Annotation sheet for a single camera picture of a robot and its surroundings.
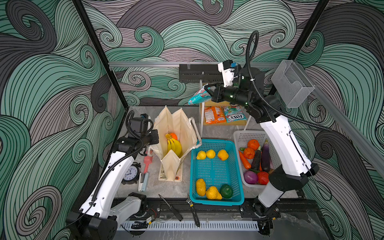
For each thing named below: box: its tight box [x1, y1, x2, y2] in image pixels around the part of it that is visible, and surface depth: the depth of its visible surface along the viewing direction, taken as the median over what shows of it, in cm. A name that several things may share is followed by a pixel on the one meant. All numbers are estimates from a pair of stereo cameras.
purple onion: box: [243, 170, 258, 185], surface depth 80 cm
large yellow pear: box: [205, 186, 223, 200], surface depth 76 cm
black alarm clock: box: [121, 162, 142, 185], surface depth 83 cm
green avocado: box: [220, 184, 233, 199], surface depth 76 cm
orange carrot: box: [239, 150, 252, 169], surface depth 89 cm
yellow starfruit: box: [196, 178, 206, 197], surface depth 78 cm
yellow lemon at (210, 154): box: [206, 149, 216, 159], surface depth 92 cm
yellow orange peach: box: [218, 149, 229, 161], surface depth 90 cm
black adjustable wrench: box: [185, 194, 201, 228], surface depth 72 cm
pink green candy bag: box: [188, 83, 212, 106], surface depth 62 cm
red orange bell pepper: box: [243, 147, 256, 159], surface depth 89 cm
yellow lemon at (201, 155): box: [196, 150, 207, 160], surface depth 91 cm
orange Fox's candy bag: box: [204, 106, 227, 125], surface depth 93 cm
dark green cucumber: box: [251, 149, 262, 171], surface depth 87 cm
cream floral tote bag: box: [148, 105, 202, 182], surface depth 83 cm
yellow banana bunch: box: [165, 133, 182, 158], surface depth 95 cm
